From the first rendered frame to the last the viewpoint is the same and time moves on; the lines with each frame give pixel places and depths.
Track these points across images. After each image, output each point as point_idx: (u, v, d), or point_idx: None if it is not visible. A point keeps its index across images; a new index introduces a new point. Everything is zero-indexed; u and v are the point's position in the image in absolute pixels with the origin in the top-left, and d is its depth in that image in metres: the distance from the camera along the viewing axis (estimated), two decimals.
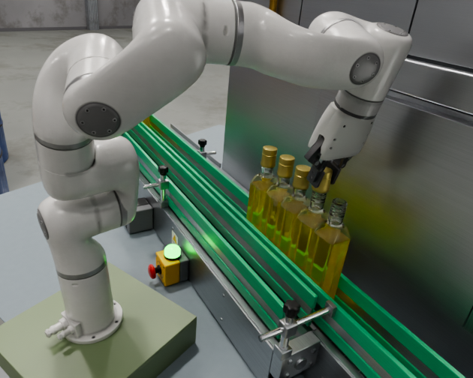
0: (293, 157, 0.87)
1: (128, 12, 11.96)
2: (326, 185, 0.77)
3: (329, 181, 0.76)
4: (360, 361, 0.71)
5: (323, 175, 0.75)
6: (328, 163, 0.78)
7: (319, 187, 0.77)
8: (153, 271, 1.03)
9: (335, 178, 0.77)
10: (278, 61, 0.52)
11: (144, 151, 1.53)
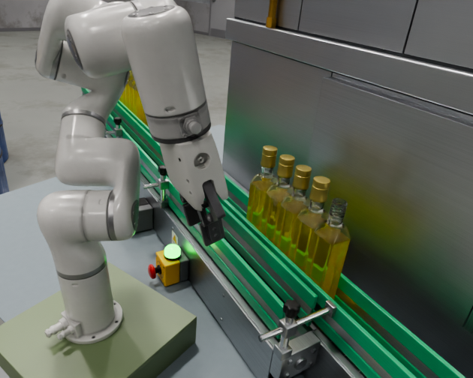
0: (293, 157, 0.87)
1: None
2: (323, 195, 0.78)
3: (326, 190, 0.77)
4: (360, 361, 0.71)
5: (321, 185, 0.76)
6: None
7: (317, 197, 0.78)
8: (153, 271, 1.03)
9: (202, 235, 0.54)
10: None
11: (144, 151, 1.53)
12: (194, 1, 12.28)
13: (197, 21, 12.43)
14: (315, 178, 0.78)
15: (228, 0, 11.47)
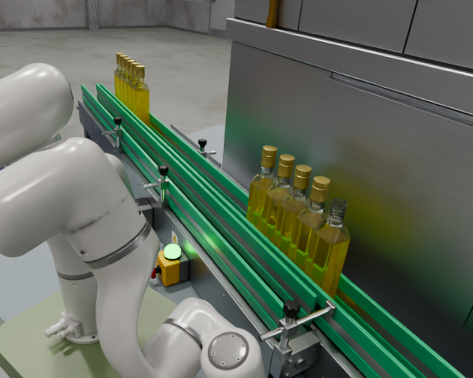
0: (293, 157, 0.87)
1: (128, 12, 11.96)
2: (323, 195, 0.78)
3: (326, 190, 0.77)
4: (360, 361, 0.71)
5: (321, 185, 0.76)
6: None
7: (317, 197, 0.78)
8: (153, 271, 1.03)
9: None
10: (98, 311, 0.45)
11: (144, 151, 1.53)
12: (194, 1, 12.28)
13: (197, 21, 12.43)
14: (315, 178, 0.78)
15: (228, 0, 11.47)
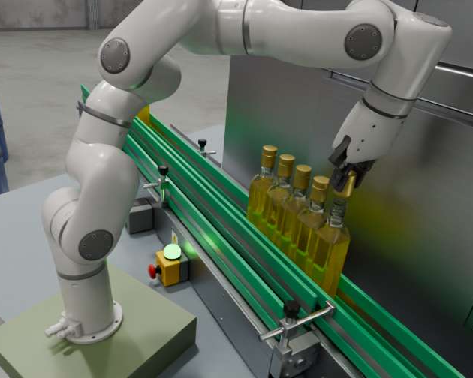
0: (293, 157, 0.87)
1: (128, 12, 11.96)
2: (323, 195, 0.78)
3: (326, 190, 0.77)
4: (360, 361, 0.71)
5: (321, 185, 0.76)
6: (352, 166, 0.72)
7: (317, 197, 0.78)
8: (153, 271, 1.03)
9: (360, 181, 0.72)
10: (277, 44, 0.56)
11: (144, 151, 1.53)
12: None
13: None
14: (315, 178, 0.78)
15: None
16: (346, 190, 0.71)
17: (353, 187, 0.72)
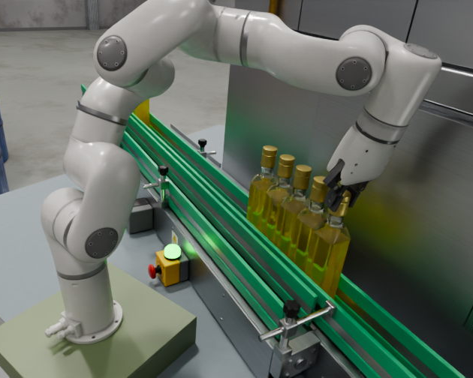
0: (293, 157, 0.87)
1: (128, 12, 11.96)
2: (323, 195, 0.78)
3: (326, 190, 0.77)
4: (360, 361, 0.71)
5: (321, 185, 0.76)
6: None
7: (317, 197, 0.78)
8: (153, 271, 1.03)
9: (354, 201, 0.74)
10: (272, 61, 0.57)
11: (144, 151, 1.53)
12: None
13: None
14: (315, 178, 0.78)
15: (228, 0, 11.47)
16: (340, 209, 0.73)
17: (347, 206, 0.74)
